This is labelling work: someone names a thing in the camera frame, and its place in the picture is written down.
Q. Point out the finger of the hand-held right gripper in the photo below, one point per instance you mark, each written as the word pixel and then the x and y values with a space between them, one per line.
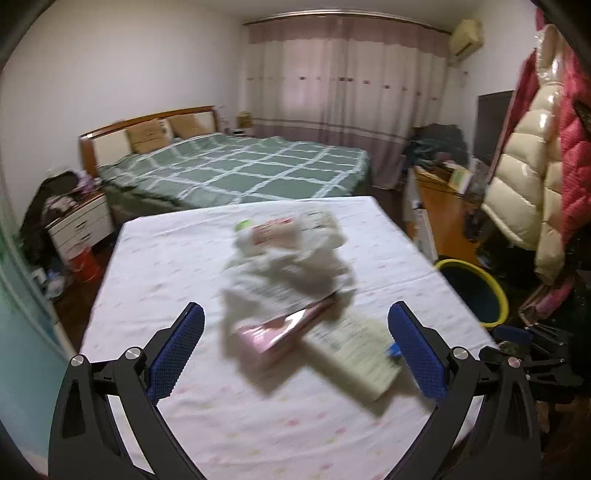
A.
pixel 513 334
pixel 551 376

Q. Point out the black television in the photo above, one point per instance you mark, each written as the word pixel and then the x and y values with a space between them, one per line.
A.
pixel 491 124

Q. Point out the white nightstand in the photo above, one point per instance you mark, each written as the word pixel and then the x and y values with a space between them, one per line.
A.
pixel 81 226

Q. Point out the red and white packet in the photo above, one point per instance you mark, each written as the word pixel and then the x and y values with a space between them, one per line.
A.
pixel 272 230

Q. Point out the white printed paper box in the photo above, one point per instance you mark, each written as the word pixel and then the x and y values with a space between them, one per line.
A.
pixel 355 355

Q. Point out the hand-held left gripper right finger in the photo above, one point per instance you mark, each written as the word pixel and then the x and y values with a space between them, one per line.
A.
pixel 418 350

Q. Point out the yellow trash bin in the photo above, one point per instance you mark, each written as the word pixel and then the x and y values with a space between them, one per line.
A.
pixel 466 295

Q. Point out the red puffer jacket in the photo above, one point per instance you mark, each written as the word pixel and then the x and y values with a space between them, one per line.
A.
pixel 577 152

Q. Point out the pile of dark clothes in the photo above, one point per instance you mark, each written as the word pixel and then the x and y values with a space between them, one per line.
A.
pixel 436 143

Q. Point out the pink and white curtain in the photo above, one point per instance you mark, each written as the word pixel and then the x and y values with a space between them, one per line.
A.
pixel 346 92

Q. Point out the tan pillow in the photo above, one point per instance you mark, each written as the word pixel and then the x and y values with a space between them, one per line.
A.
pixel 145 136
pixel 184 125

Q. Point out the wooden bed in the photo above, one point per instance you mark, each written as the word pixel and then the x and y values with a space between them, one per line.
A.
pixel 106 147

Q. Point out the pink drink carton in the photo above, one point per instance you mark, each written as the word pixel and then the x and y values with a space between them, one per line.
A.
pixel 281 334

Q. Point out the red bucket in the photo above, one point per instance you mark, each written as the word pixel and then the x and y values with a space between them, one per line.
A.
pixel 85 265

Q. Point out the black clothes heap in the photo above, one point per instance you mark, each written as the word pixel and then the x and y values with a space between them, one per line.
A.
pixel 39 217

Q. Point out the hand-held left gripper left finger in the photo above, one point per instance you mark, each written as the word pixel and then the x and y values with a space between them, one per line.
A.
pixel 178 350

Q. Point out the wooden low cabinet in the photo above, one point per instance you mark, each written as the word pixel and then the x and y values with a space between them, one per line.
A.
pixel 445 217

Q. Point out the cream puffer jacket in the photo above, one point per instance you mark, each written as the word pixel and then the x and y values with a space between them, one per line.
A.
pixel 526 175

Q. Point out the small green lid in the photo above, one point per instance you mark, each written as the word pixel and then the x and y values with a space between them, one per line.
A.
pixel 242 226

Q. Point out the green plaid duvet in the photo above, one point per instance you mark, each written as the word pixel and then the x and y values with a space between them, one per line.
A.
pixel 240 170

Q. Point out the green and white box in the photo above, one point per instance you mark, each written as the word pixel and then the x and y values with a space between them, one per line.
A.
pixel 461 180

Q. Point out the crumpled white plastic bag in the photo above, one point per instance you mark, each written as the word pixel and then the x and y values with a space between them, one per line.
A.
pixel 295 263

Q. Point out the magenta garment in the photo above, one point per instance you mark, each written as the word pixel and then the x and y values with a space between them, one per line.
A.
pixel 547 300

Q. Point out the cream air conditioner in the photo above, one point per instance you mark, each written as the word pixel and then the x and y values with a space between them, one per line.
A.
pixel 466 37

